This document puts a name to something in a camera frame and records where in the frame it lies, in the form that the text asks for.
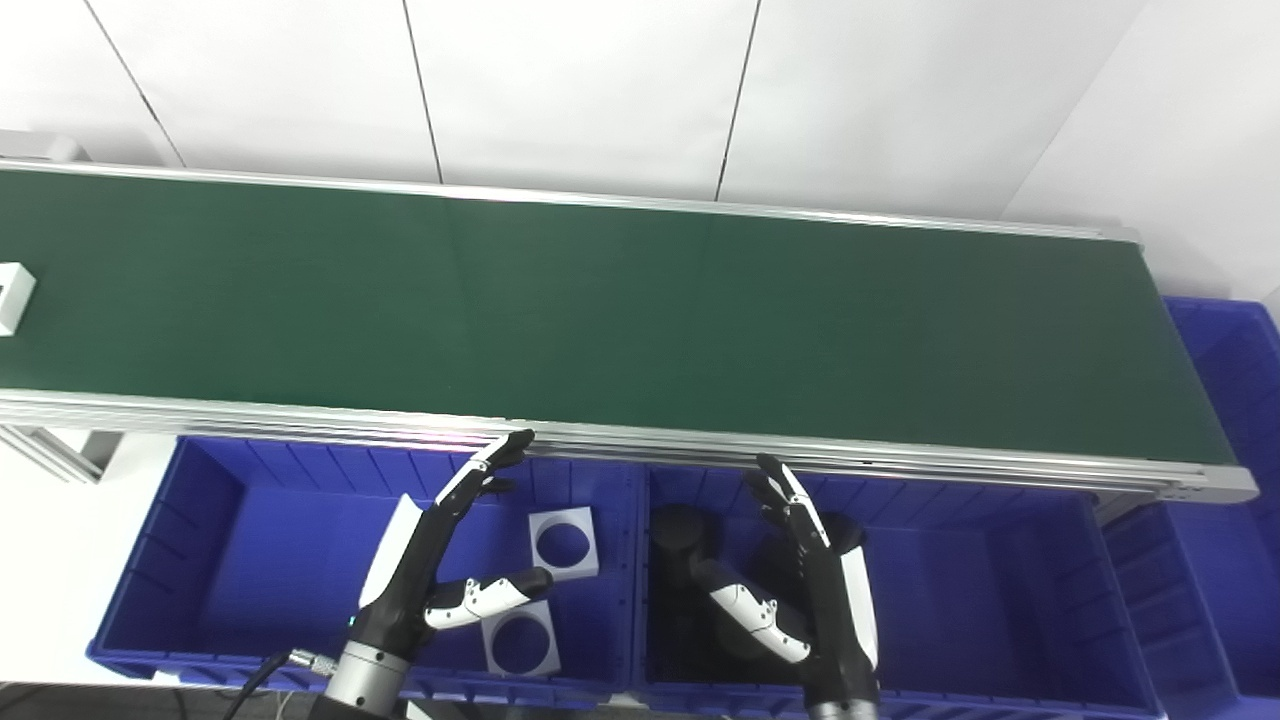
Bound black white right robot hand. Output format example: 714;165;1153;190
697;453;881;706

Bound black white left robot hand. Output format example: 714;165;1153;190
345;430;554;661

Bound white square part round hole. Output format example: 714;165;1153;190
0;263;37;337
528;507;601;582
481;600;562;678

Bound blue plastic bin white parts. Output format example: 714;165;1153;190
85;435;641;711

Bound blue plastic bin black parts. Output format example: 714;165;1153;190
630;465;1166;720

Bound black cylinder part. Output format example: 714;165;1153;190
650;503;713;591

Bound empty blue plastic bin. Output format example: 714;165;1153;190
1100;295;1280;720

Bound grey conveyor end box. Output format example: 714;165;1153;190
0;130;86;166

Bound green conveyor belt aluminium frame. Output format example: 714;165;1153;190
0;158;1259;504

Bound aluminium conveyor support frame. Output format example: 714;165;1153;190
0;425;126;486

